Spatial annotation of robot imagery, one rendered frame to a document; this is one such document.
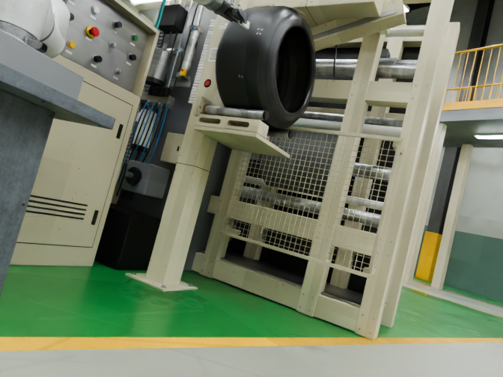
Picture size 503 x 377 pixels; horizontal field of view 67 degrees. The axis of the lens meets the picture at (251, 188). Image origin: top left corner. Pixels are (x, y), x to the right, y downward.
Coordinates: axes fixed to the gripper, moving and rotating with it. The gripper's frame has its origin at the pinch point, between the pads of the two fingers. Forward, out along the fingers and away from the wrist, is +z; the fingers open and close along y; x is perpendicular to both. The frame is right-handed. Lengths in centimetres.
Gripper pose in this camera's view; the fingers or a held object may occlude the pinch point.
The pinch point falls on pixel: (243, 22)
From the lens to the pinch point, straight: 178.0
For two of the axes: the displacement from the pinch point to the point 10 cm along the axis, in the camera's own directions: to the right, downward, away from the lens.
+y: -8.4, -1.8, 5.1
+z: 5.1, 0.5, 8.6
